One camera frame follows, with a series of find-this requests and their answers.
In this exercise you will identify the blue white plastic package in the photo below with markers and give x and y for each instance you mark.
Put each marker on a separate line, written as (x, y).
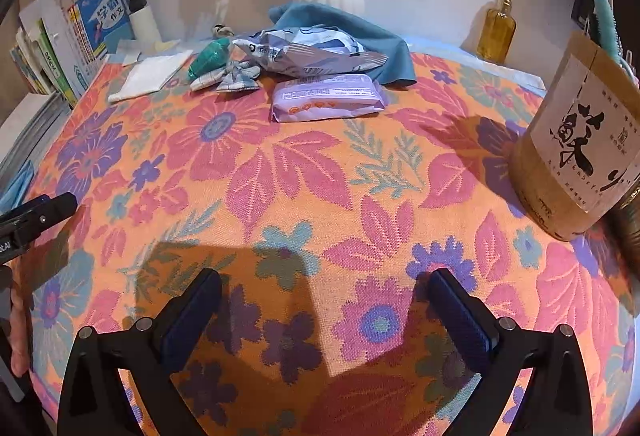
(303, 52)

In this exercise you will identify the stack of books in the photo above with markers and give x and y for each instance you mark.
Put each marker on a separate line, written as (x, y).
(71, 39)

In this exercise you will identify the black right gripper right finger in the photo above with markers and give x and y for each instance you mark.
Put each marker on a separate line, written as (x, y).
(557, 397)

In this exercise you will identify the floral orange table cloth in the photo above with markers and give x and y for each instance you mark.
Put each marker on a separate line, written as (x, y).
(319, 230)

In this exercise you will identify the small striped shell object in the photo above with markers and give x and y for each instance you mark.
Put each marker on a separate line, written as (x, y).
(220, 31)

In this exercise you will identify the teal towel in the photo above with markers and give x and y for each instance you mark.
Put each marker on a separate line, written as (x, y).
(13, 196)

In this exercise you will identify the brown cylindrical paper container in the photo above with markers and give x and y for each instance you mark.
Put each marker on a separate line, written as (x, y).
(580, 154)

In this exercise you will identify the white folded napkin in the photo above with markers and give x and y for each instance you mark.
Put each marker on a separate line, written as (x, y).
(150, 76)

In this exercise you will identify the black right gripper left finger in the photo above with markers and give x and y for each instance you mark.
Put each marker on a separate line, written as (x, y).
(93, 399)

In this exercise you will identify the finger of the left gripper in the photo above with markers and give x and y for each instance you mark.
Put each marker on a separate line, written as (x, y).
(39, 214)

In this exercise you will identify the amber glass bottle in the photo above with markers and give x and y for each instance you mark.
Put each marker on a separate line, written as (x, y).
(497, 34)

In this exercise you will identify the person's left hand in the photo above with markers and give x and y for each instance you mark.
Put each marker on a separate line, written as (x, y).
(19, 341)

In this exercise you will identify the teal mesh sponge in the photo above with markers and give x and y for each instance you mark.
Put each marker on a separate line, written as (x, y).
(213, 57)

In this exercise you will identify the purple wipes pack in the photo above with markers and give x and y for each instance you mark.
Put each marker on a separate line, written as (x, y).
(342, 96)

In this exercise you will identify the blue cloth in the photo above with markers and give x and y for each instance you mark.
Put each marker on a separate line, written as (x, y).
(398, 69)

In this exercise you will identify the plaid fabric bow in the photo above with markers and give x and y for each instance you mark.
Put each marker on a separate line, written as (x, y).
(235, 77)

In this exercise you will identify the teal brush in container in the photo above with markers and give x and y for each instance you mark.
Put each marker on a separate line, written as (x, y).
(609, 40)

